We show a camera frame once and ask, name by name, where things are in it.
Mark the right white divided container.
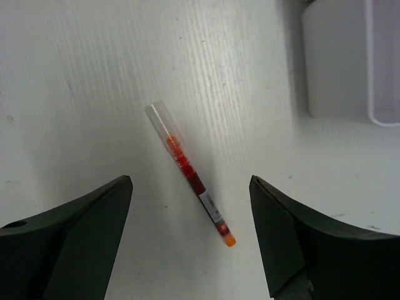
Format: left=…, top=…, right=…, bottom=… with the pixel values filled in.
left=302, top=1, right=399, bottom=127

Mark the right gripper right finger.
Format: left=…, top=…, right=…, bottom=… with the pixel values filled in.
left=249, top=176, right=399, bottom=299

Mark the red clear pen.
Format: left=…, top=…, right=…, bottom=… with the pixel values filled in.
left=145, top=100, right=236, bottom=247

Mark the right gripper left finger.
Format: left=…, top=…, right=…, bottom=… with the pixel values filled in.
left=1, top=175, right=133, bottom=299

